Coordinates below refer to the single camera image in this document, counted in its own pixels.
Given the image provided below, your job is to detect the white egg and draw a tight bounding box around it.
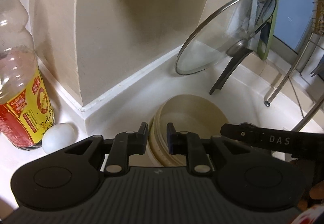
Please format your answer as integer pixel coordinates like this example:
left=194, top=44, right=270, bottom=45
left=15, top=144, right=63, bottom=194
left=42, top=123, right=76, bottom=156

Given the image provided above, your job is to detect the glass lid black handle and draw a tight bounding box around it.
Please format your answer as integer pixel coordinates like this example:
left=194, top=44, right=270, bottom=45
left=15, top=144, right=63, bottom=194
left=175, top=0, right=277, bottom=95

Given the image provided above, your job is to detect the steel dish rack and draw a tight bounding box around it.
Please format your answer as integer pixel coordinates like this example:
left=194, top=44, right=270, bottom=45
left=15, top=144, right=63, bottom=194
left=263, top=0, right=324, bottom=138

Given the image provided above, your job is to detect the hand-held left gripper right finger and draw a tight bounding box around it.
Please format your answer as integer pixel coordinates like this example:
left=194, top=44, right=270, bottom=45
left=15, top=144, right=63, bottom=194
left=166, top=123, right=254, bottom=174

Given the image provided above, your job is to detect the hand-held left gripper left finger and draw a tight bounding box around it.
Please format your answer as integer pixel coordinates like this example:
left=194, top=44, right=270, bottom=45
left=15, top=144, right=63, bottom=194
left=62, top=122, right=149, bottom=174

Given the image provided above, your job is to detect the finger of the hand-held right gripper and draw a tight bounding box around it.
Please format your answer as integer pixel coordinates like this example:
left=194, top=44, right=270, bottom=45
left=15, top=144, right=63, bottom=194
left=220, top=123, right=256, bottom=143

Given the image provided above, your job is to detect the person's right hand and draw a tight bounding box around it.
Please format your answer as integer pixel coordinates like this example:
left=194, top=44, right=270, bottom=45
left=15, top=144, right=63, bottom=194
left=309, top=180, right=324, bottom=200

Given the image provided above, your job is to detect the green cutting board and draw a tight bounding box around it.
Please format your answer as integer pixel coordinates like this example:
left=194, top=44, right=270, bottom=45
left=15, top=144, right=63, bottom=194
left=257, top=0, right=280, bottom=60

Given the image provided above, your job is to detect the red patterned clothing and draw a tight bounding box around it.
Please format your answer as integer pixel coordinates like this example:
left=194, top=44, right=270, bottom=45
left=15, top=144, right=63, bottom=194
left=297, top=204, right=324, bottom=224

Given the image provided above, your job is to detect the red label vinegar bottle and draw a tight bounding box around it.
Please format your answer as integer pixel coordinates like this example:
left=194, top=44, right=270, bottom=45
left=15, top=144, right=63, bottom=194
left=0, top=0, right=55, bottom=150

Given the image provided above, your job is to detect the cream plastic bowl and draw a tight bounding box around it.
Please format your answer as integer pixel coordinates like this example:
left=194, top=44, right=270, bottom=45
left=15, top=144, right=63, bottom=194
left=153, top=95, right=229, bottom=167
left=147, top=110, right=178, bottom=167

